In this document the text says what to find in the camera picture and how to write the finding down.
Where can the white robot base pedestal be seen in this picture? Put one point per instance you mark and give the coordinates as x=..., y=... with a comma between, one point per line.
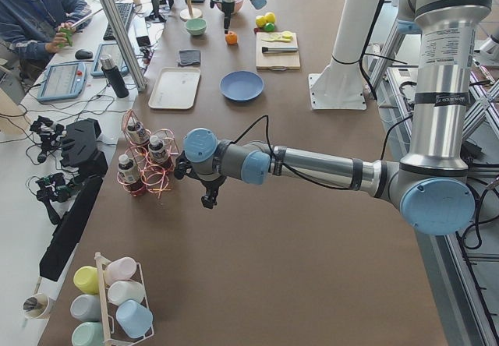
x=339, y=85

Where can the paper cup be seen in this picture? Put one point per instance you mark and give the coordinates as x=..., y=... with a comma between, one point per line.
x=38, y=306

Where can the teach pendant near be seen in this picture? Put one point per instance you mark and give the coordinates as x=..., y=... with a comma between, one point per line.
x=63, y=81

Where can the black water bottle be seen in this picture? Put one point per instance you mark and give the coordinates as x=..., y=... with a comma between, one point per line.
x=113, y=76

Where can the copper wire bottle rack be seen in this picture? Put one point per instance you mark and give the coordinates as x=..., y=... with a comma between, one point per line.
x=155, y=177

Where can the steel muddler black tip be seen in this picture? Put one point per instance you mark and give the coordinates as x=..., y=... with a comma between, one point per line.
x=278, y=50

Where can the orange fruit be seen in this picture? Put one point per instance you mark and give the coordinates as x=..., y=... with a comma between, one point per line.
x=231, y=38

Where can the seated person blue hoodie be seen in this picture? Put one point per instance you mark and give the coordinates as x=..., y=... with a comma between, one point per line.
x=32, y=28

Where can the lemon half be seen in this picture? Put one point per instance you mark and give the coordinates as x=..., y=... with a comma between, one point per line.
x=287, y=35
x=275, y=36

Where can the green lime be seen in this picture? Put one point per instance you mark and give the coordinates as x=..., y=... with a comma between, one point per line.
x=269, y=27

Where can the lemon half lower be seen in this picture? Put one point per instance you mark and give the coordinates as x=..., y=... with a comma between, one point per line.
x=275, y=36

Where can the wooden stand base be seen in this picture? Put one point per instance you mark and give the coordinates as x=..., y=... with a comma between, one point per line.
x=190, y=12

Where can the pink bowl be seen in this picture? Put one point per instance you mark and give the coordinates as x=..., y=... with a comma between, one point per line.
x=238, y=6

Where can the yellow plastic knife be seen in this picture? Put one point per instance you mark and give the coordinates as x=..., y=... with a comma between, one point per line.
x=283, y=40

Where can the grey folded cloth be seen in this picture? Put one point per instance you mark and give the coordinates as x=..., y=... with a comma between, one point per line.
x=189, y=57

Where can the cream rabbit tray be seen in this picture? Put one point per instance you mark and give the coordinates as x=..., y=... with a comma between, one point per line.
x=175, y=89

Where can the green bowl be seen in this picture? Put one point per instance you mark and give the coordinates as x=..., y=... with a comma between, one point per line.
x=196, y=27

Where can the tea bottle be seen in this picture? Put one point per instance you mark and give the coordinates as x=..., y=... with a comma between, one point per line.
x=158, y=152
x=138, y=135
x=130, y=176

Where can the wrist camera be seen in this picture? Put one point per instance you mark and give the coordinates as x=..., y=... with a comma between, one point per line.
x=183, y=167

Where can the tea bottle lower right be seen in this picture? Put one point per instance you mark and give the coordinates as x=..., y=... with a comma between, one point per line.
x=130, y=176

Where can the cup rack with cups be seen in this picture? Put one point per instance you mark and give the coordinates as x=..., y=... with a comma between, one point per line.
x=112, y=308

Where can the wooden cutting board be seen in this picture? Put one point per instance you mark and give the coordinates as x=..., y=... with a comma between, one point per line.
x=276, y=62

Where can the yellow lemon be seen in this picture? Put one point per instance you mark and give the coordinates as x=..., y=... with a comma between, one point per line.
x=260, y=21
x=270, y=17

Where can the yellow lemon lower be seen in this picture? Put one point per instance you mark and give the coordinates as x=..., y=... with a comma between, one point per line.
x=260, y=21

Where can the tea bottle top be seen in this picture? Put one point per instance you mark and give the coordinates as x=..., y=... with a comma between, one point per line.
x=138, y=135

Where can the teach pendant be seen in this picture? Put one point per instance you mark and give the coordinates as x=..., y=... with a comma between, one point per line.
x=63, y=81
x=111, y=49

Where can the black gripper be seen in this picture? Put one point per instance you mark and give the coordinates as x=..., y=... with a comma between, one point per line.
x=226, y=8
x=210, y=185

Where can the yellow lemon upper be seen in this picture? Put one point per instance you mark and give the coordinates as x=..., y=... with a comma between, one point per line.
x=270, y=17

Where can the blue plate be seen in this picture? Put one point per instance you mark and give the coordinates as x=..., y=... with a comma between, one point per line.
x=241, y=86

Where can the teach pendant far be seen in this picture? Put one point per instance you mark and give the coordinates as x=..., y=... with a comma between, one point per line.
x=111, y=49

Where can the lemon half upper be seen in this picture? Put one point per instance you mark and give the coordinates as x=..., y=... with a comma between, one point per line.
x=287, y=35

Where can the tea bottle lower left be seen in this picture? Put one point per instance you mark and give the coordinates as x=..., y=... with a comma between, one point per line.
x=158, y=152

